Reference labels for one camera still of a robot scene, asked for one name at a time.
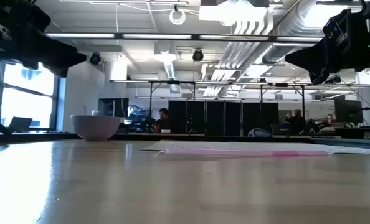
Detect pink long-handled spoon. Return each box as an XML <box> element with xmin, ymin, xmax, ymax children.
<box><xmin>154</xmin><ymin>148</ymin><xmax>331</xmax><ymax>157</ymax></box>

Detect silver ventilation duct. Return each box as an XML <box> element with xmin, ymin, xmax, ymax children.
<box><xmin>261</xmin><ymin>0</ymin><xmax>329</xmax><ymax>65</ymax></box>

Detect black computer monitor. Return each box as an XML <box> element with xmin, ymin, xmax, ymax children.
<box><xmin>334</xmin><ymin>95</ymin><xmax>364</xmax><ymax>124</ymax></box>
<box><xmin>98</xmin><ymin>98</ymin><xmax>130</xmax><ymax>118</ymax></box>

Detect open laptop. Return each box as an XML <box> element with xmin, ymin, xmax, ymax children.
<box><xmin>7</xmin><ymin>116</ymin><xmax>33</xmax><ymax>133</ymax></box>

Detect black metal frame stand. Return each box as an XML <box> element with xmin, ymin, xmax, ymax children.
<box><xmin>149</xmin><ymin>80</ymin><xmax>306</xmax><ymax>135</ymax></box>

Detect black overhead frame bar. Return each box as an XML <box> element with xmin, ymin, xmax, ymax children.
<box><xmin>44</xmin><ymin>32</ymin><xmax>326</xmax><ymax>43</ymax></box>

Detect white woven placemat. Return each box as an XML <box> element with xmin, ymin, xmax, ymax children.
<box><xmin>140</xmin><ymin>139</ymin><xmax>370</xmax><ymax>156</ymax></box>

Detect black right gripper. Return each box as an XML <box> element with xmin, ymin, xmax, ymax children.
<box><xmin>284</xmin><ymin>0</ymin><xmax>370</xmax><ymax>85</ymax></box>

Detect lavender ceramic bowl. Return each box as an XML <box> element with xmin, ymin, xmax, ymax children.
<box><xmin>70</xmin><ymin>114</ymin><xmax>121</xmax><ymax>142</ymax></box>

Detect person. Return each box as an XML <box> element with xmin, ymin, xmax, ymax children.
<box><xmin>285</xmin><ymin>108</ymin><xmax>306</xmax><ymax>135</ymax></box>
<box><xmin>154</xmin><ymin>108</ymin><xmax>173</xmax><ymax>134</ymax></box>

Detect white coiled cable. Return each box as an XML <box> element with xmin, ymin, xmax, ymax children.
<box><xmin>169</xmin><ymin>6</ymin><xmax>186</xmax><ymax>26</ymax></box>

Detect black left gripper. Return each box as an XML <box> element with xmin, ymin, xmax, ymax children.
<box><xmin>0</xmin><ymin>0</ymin><xmax>88</xmax><ymax>78</ymax></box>

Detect large window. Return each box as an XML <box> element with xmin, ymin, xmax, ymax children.
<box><xmin>0</xmin><ymin>58</ymin><xmax>66</xmax><ymax>131</ymax></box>

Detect black partition panels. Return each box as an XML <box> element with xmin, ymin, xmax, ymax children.
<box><xmin>168</xmin><ymin>100</ymin><xmax>279</xmax><ymax>137</ymax></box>

